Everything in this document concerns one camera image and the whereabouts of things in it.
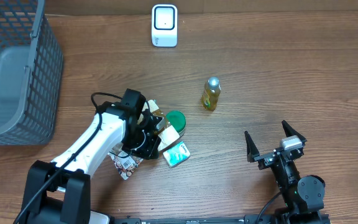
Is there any green lid jar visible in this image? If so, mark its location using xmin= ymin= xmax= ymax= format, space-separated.
xmin=166 ymin=111 xmax=186 ymax=137

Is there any grey plastic mesh basket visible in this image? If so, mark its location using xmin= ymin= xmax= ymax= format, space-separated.
xmin=0 ymin=0 xmax=63 ymax=146

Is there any brown snack pouch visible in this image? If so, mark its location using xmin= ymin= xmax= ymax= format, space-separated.
xmin=108 ymin=100 xmax=180 ymax=180

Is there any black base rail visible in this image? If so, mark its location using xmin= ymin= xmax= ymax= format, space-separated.
xmin=109 ymin=215 xmax=331 ymax=224

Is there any white barcode scanner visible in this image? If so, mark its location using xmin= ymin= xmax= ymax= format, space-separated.
xmin=151 ymin=4 xmax=178 ymax=47

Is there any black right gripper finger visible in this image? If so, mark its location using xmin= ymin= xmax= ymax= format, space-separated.
xmin=282 ymin=120 xmax=307 ymax=143
xmin=244 ymin=131 xmax=260 ymax=162

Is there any yellow liquid bottle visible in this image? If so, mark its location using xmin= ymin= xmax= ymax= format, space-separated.
xmin=201 ymin=77 xmax=221 ymax=111

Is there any teal tissue pack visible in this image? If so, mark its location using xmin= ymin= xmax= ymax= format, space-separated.
xmin=163 ymin=141 xmax=191 ymax=167

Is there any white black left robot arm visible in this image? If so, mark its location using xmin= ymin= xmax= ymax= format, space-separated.
xmin=14 ymin=89 xmax=167 ymax=224

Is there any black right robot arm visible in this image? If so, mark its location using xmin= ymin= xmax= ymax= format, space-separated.
xmin=244 ymin=120 xmax=331 ymax=223

